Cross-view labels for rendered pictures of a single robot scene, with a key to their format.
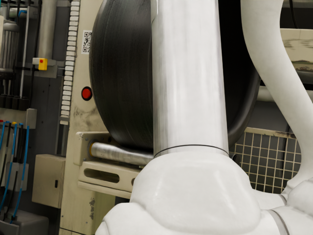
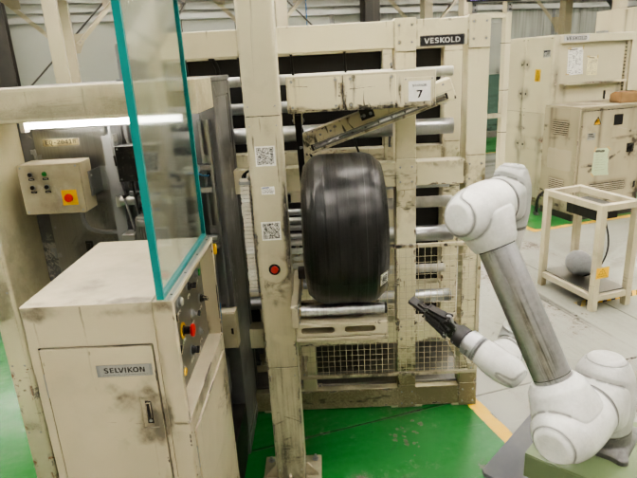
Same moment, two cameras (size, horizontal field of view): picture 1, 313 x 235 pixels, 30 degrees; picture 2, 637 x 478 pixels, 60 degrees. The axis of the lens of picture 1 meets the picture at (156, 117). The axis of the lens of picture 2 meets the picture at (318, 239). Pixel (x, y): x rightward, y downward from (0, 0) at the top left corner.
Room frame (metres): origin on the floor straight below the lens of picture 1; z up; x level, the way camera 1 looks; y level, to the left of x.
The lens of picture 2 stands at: (-0.01, 1.10, 1.82)
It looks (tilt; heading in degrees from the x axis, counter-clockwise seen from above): 18 degrees down; 329
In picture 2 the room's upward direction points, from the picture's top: 3 degrees counter-clockwise
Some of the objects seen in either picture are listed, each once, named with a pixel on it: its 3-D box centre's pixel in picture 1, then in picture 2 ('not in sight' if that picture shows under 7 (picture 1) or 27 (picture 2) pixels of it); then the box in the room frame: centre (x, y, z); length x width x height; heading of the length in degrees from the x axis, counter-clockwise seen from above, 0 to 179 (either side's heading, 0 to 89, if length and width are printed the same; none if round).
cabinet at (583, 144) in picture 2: not in sight; (591, 158); (3.73, -4.79, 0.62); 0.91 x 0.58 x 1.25; 76
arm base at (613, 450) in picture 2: not in sight; (603, 426); (0.75, -0.28, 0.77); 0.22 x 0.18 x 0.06; 106
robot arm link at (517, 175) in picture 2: not in sight; (509, 194); (1.02, -0.15, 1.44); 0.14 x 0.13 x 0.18; 101
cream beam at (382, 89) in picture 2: not in sight; (359, 90); (1.96, -0.30, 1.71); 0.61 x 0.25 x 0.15; 58
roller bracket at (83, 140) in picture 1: (117, 146); (297, 297); (1.86, 0.11, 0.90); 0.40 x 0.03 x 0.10; 148
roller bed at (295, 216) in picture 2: not in sight; (289, 236); (2.21, -0.05, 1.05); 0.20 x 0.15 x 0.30; 58
